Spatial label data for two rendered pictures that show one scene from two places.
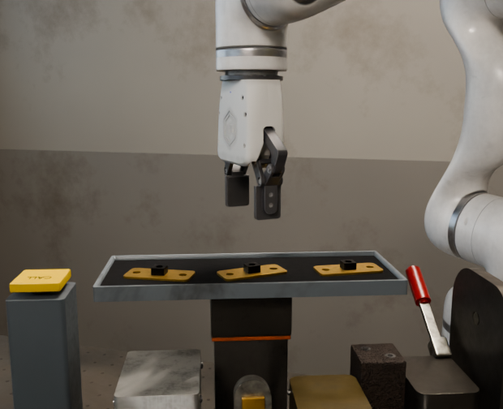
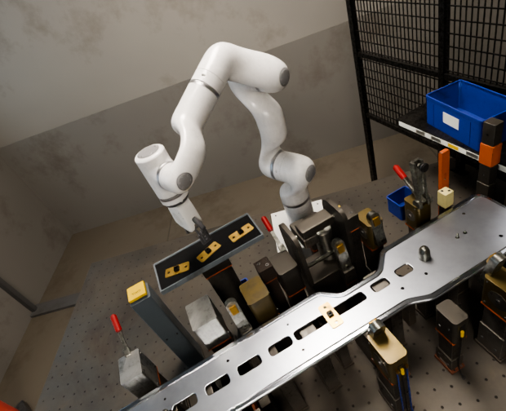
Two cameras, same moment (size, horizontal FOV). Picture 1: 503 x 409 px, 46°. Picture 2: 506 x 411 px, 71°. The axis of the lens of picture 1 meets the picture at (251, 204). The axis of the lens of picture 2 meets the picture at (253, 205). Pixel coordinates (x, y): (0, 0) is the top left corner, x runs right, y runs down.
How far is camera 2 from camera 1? 60 cm
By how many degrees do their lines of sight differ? 28
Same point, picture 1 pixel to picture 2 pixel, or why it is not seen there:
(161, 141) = (97, 103)
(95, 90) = (39, 90)
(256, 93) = (183, 210)
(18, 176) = (26, 156)
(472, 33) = (249, 100)
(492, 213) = (284, 166)
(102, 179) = (77, 138)
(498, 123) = (274, 135)
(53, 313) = (149, 301)
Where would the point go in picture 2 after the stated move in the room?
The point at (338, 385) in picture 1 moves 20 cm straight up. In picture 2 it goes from (255, 283) to (233, 240)
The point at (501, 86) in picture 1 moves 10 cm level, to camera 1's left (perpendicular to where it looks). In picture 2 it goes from (269, 121) to (243, 134)
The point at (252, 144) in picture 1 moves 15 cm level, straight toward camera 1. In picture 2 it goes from (190, 226) to (201, 259)
